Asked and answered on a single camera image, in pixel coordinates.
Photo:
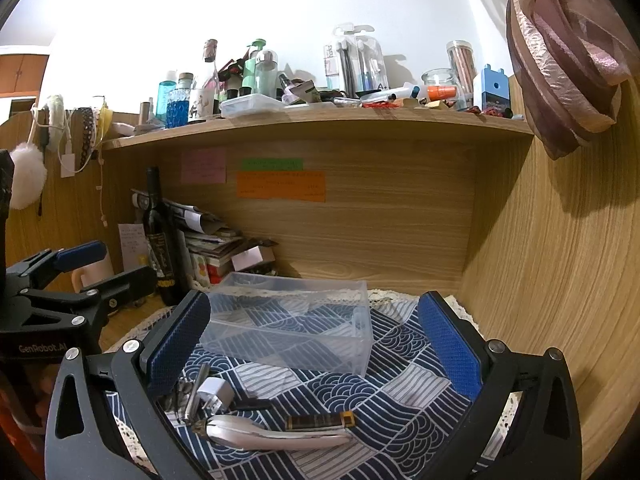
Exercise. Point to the toothbrush blister pack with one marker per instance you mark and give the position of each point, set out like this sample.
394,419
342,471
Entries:
353,61

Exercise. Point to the tall clear canister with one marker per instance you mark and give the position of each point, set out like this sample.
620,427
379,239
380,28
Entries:
460,54

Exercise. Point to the silver metal pen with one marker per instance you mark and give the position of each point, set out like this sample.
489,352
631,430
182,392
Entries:
191,409

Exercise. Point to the orange sticky note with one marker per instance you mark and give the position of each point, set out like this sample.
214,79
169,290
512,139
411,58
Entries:
305,185

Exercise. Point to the blue liquid glass bottle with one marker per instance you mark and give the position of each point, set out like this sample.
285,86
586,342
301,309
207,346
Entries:
178,104

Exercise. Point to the clear glass jar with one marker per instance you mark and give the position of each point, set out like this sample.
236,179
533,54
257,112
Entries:
445,77

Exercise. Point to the green sticky note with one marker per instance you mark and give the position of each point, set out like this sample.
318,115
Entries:
272,164

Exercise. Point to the green spray bottle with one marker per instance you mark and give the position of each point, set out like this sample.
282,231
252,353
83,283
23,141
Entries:
249,85

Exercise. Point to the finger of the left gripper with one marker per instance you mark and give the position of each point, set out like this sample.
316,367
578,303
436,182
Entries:
41,269
99,300

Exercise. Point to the white power adapter plug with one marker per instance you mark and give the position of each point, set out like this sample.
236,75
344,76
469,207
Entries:
216,394

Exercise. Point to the blue cardboard box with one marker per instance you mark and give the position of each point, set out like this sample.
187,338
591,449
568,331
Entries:
494,89

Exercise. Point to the clear plastic tray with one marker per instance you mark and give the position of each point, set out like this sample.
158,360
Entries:
249,104

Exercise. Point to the blue white patterned cloth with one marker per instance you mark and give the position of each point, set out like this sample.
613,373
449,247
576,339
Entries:
405,406

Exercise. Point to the pink sticky note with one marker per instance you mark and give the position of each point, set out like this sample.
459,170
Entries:
203,166

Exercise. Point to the white fluffy pompom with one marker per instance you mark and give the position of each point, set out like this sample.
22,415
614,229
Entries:
29,177

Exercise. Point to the pink striped hanging fabric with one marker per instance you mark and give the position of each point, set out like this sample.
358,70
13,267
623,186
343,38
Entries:
570,58

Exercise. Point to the stack of books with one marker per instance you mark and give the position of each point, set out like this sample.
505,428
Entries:
207,258

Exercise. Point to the dark wine bottle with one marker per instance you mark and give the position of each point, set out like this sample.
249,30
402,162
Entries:
164,250

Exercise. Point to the clear plastic storage box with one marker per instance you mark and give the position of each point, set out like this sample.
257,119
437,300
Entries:
321,325

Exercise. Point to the white handwritten note paper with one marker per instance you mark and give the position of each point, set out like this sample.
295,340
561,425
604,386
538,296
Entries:
132,245

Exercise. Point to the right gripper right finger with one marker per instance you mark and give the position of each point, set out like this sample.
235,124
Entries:
544,440

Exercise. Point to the orange white tube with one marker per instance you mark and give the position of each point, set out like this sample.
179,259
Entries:
433,93

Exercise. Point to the small white pink box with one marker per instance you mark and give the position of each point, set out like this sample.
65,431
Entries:
253,257

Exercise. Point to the wooden shelf board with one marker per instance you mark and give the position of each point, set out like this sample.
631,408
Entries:
336,123

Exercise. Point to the black car key fob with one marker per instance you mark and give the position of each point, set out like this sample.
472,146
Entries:
250,404

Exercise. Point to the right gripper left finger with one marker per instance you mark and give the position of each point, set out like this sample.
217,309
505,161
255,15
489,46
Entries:
82,440

